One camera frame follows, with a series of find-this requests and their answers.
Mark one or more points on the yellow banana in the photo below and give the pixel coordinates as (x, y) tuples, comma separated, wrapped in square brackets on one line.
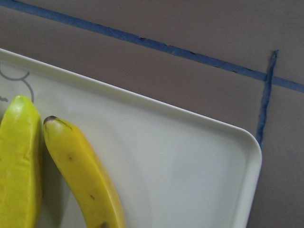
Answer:
[(84, 173), (20, 165)]

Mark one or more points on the white bear tray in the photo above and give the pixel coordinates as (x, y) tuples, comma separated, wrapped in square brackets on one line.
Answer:
[(172, 168)]

